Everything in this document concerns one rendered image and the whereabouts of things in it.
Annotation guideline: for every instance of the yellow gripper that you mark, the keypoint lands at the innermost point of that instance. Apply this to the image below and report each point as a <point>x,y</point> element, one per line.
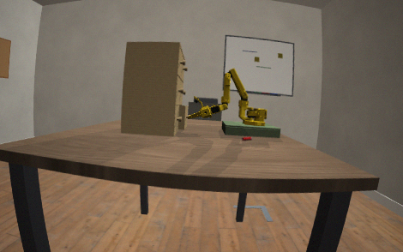
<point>204,111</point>

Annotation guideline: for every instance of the brown wooden chest of drawers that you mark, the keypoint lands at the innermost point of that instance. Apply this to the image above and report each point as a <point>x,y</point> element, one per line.
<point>150,88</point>

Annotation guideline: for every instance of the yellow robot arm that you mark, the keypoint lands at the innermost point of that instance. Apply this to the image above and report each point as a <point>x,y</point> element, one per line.
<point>257,114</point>

